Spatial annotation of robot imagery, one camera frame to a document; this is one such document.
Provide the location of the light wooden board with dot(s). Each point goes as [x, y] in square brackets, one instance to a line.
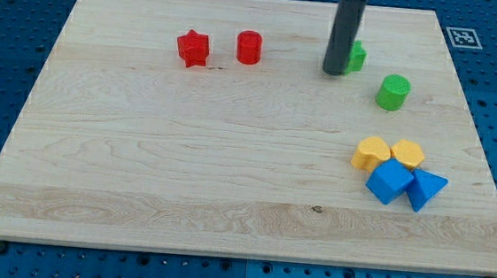
[121, 146]

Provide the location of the yellow heart block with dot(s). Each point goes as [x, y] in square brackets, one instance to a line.
[370, 153]

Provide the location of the yellow hexagon block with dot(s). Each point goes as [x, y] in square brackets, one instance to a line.
[408, 153]

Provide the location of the green star block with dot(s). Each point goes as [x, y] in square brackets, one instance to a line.
[356, 58]

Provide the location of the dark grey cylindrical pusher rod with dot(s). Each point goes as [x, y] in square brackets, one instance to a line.
[346, 24]

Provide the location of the red star block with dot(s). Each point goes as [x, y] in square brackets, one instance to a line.
[193, 48]

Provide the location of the white fiducial marker tag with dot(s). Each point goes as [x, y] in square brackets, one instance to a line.
[464, 38]

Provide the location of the red cylinder block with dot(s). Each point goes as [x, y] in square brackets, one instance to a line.
[249, 44]

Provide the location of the blue triangle block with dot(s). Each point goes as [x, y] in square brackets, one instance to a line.
[423, 188]

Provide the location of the blue cube block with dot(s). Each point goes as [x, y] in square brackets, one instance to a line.
[389, 180]

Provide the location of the green cylinder block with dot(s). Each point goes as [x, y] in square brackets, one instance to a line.
[393, 92]

